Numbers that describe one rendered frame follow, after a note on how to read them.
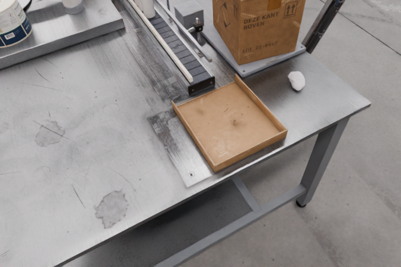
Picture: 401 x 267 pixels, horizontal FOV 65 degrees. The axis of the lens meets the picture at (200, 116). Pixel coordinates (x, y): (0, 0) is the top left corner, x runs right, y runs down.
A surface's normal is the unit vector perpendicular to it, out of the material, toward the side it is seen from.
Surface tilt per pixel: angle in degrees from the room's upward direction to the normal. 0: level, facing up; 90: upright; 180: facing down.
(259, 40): 90
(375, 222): 0
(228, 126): 0
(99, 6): 0
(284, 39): 90
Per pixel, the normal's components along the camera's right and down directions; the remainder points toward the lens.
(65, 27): -0.06, -0.64
